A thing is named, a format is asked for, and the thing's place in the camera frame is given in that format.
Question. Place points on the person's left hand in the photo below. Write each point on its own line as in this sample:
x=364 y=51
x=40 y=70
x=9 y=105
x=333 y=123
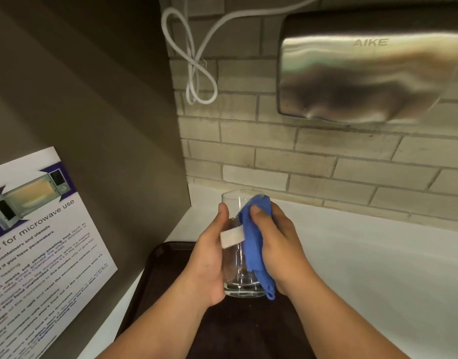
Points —
x=204 y=261

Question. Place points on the person's right hand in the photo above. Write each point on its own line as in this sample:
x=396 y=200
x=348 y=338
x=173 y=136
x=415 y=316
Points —
x=279 y=250

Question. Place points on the person's left thumb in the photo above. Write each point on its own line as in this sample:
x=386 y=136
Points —
x=221 y=224

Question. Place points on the person's right thumb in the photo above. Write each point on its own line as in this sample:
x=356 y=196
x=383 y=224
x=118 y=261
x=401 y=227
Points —
x=259 y=224

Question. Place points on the blue cleaning cloth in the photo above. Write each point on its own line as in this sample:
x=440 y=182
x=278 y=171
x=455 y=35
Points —
x=255 y=246

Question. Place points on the clear drinking glass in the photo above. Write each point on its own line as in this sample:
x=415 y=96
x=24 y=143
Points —
x=238 y=257

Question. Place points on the person's left forearm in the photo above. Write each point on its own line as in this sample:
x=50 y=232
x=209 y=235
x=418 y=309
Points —
x=154 y=325

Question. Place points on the person's right forearm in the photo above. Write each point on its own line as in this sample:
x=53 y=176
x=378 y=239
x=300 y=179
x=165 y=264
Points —
x=348 y=317

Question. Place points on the dark brown tray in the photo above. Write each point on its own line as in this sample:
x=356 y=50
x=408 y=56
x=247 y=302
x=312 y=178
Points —
x=229 y=325

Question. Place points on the microwave instruction poster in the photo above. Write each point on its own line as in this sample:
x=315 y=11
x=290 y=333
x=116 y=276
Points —
x=38 y=257

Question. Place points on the stainless steel hand dryer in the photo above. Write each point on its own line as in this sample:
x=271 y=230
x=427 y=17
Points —
x=371 y=67

